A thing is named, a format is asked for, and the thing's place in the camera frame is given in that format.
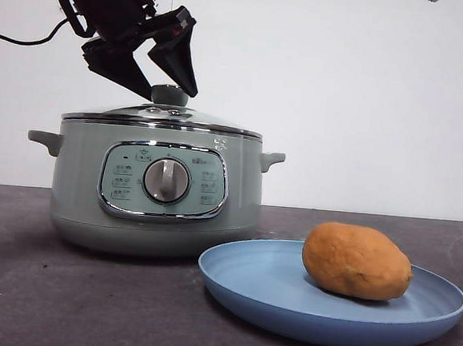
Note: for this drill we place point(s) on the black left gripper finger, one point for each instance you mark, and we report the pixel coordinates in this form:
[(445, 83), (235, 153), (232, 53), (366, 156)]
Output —
[(115, 63), (178, 60)]

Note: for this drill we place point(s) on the glass lid with green knob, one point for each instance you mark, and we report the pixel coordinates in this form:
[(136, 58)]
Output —
[(203, 120)]

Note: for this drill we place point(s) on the brown potato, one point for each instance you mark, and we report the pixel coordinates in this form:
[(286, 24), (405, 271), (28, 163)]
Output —
[(352, 262)]

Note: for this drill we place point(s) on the pale green electric steamer pot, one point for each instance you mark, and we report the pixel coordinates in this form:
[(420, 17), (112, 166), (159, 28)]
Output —
[(77, 193)]

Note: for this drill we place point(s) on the blue round plate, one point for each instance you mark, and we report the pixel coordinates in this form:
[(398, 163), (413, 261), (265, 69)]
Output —
[(270, 296)]

